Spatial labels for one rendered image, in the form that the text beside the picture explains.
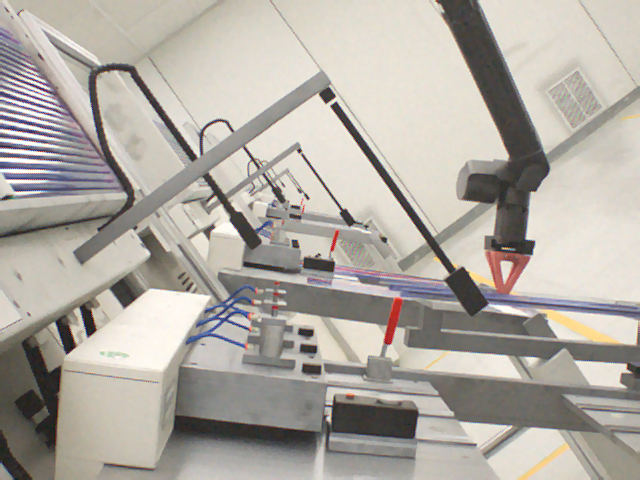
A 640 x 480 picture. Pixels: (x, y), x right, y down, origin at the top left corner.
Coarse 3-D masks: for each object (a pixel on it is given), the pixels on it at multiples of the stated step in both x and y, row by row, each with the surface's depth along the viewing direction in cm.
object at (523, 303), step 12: (408, 288) 137; (492, 300) 137; (504, 300) 137; (516, 300) 138; (528, 300) 138; (576, 312) 139; (588, 312) 139; (600, 312) 139; (612, 312) 139; (624, 312) 139; (636, 312) 140
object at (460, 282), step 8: (456, 272) 87; (464, 272) 87; (448, 280) 87; (456, 280) 87; (464, 280) 87; (472, 280) 88; (456, 288) 87; (464, 288) 87; (472, 288) 88; (456, 296) 88; (464, 296) 88; (472, 296) 88; (480, 296) 88; (464, 304) 88; (472, 304) 88; (480, 304) 88; (488, 304) 88; (472, 312) 88
